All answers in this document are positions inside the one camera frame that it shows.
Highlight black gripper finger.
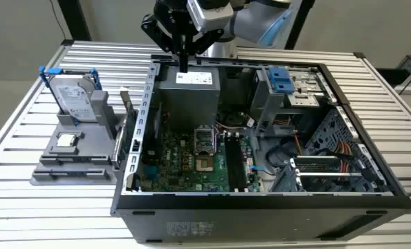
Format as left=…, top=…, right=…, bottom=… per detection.
left=140, top=14, right=184, bottom=73
left=183, top=28, right=226, bottom=73

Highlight grey power supply unit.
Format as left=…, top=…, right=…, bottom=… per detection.
left=155, top=66, right=223, bottom=130

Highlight blue plastic drive latch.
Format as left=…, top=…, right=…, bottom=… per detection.
left=267, top=66, right=294, bottom=93

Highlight grey metal drive cage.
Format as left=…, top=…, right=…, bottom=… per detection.
left=251, top=66, right=335, bottom=137

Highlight black round fan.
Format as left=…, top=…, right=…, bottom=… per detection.
left=221, top=110, right=253, bottom=128

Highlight hard disk in blue carrier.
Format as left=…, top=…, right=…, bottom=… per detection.
left=39, top=66, right=103, bottom=126

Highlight green graphics card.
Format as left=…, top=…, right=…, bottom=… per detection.
left=111, top=89, right=140, bottom=169

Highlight metal socket cover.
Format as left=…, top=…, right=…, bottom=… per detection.
left=194, top=125, right=217, bottom=154

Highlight grey parts rack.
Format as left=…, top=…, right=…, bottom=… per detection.
left=31, top=90, right=128, bottom=186

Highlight CPU socket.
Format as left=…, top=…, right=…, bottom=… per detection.
left=195, top=155, right=217, bottom=173

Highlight green motherboard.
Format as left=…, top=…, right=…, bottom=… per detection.
left=138, top=131, right=265, bottom=193

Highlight silver CPU chip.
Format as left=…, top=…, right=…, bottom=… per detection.
left=55, top=134, right=79, bottom=147

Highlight blue expansion slot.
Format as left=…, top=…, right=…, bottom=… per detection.
left=143, top=167, right=159, bottom=180

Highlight grey metal disk bay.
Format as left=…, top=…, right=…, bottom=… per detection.
left=270, top=155, right=370, bottom=193

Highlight black open PC case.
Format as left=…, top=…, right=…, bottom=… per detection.
left=110, top=54, right=411, bottom=244

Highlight silver wrist camera black mount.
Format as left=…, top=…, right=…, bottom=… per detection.
left=186, top=0, right=235, bottom=32

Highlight black upright post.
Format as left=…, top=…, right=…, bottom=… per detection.
left=55, top=0, right=92, bottom=42

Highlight black slanted post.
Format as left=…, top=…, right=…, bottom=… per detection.
left=283, top=0, right=315, bottom=50

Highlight black looped wire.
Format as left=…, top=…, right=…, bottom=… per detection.
left=265, top=137, right=298, bottom=172

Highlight single orange wire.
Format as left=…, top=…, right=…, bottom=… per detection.
left=293, top=129, right=305, bottom=157

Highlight orange red yellow wire bundle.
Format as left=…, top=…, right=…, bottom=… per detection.
left=333, top=141, right=354, bottom=174

